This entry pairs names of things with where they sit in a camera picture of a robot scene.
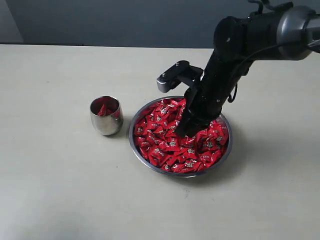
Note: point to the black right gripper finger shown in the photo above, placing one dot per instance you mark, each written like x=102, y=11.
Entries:
x=181, y=128
x=193, y=127

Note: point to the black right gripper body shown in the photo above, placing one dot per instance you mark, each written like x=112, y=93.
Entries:
x=205, y=100

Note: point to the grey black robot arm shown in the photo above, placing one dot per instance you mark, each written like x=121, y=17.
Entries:
x=287, y=35

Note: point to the round stainless steel bowl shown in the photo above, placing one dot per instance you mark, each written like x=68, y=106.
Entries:
x=140, y=117

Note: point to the steel cup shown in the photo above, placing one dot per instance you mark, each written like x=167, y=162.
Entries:
x=107, y=125

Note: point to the red wrapped candy pile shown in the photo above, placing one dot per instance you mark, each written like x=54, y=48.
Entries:
x=175, y=150

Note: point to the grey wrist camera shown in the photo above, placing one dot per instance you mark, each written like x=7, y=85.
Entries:
x=180, y=72

